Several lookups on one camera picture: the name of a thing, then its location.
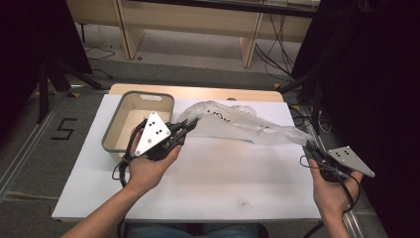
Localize black floor cable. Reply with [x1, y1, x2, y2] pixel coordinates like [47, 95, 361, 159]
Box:
[80, 46, 117, 80]

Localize right hand-held gripper cable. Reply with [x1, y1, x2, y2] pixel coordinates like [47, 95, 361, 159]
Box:
[299, 155, 363, 238]

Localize hand-held gripper cable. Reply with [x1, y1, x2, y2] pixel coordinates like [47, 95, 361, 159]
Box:
[299, 155, 363, 238]
[111, 118, 148, 238]

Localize person's left hand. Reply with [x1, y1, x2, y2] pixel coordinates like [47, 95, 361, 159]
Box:
[127, 128, 182, 196]

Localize black curtain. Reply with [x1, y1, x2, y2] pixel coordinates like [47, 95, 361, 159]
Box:
[290, 0, 420, 238]
[0, 0, 93, 133]

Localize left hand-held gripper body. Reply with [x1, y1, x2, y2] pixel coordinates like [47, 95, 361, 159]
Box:
[127, 111, 186, 162]

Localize person's right hand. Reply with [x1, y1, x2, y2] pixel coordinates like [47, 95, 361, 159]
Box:
[309, 160, 365, 219]

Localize clear printed plastic bag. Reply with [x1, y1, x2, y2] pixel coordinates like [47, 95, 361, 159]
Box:
[176, 100, 313, 147]

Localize person's blue jeans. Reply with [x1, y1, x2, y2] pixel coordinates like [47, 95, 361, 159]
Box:
[127, 222, 261, 238]

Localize beige wooden desk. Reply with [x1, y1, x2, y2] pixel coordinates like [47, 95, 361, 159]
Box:
[63, 0, 316, 68]

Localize black cable bundle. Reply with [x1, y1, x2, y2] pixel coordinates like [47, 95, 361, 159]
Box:
[254, 13, 298, 83]

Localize left hand-held gripper cable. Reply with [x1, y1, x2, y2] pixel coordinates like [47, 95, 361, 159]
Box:
[111, 118, 148, 238]

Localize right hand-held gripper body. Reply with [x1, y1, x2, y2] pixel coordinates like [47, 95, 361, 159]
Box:
[310, 145, 376, 182]

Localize beige bin with grey rim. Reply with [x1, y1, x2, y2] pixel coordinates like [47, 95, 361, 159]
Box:
[101, 90, 175, 163]

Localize metal floor rail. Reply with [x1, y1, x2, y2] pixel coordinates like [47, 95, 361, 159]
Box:
[0, 95, 63, 201]
[303, 108, 366, 238]

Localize black metal stand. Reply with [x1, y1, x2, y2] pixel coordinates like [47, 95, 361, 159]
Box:
[35, 59, 104, 125]
[278, 65, 324, 137]

